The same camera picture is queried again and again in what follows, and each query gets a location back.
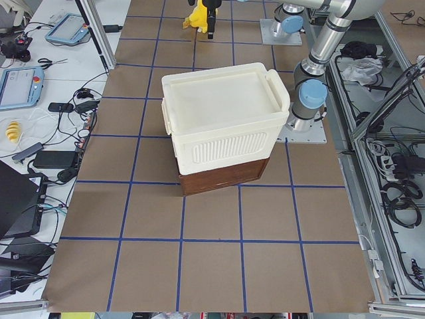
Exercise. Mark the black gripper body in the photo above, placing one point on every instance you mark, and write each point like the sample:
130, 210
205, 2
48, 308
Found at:
210, 10

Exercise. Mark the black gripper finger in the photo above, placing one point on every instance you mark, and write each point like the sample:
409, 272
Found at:
211, 21

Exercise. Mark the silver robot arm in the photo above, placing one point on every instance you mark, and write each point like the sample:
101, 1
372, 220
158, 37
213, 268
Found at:
279, 14
311, 92

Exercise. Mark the dark wooden drawer cabinet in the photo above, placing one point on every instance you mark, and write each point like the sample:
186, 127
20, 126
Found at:
218, 178

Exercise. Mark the yellow plush dinosaur toy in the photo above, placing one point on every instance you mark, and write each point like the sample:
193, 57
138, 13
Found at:
197, 19

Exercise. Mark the white plastic storage box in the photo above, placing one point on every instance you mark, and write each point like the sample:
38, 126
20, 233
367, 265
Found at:
223, 116

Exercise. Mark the far blue teach pendant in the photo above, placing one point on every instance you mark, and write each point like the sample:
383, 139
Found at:
71, 30

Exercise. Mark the blue teach pendant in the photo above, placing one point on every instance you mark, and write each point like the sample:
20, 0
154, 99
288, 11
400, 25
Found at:
71, 30
21, 87

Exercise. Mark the crumpled white cloth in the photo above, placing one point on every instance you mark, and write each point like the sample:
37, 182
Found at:
364, 71

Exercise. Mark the near blue teach pendant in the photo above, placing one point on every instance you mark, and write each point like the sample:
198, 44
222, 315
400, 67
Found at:
21, 87

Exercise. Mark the black power adapter brick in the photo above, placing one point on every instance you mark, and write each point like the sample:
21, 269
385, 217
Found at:
54, 159

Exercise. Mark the yellow banana toy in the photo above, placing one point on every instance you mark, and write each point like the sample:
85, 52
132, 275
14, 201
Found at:
13, 132

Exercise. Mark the black laptop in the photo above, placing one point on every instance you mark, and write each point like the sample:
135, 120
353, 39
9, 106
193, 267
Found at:
21, 197

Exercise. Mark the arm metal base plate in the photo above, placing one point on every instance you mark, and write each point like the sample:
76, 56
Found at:
299, 131
286, 32

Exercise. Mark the black handled scissors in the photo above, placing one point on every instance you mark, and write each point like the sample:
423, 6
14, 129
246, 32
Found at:
46, 63

